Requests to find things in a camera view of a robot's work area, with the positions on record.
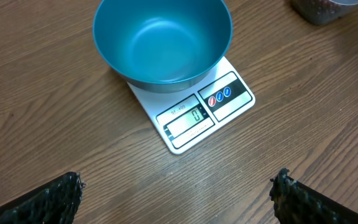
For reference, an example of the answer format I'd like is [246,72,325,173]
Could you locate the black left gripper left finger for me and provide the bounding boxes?
[0,172,85,224]

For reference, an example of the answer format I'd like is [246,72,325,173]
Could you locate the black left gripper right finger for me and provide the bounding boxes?
[269,168,358,224]

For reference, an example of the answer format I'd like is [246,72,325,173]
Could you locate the white digital kitchen scale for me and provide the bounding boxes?
[129,57,255,155]

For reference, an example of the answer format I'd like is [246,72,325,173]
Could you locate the teal plastic bowl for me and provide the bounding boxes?
[92,0,233,93]

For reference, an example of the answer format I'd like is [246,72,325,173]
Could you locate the clear plastic food container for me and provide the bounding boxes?
[290,0,358,26]

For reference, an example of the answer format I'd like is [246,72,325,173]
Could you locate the red adzuki beans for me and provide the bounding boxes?
[293,0,347,25]

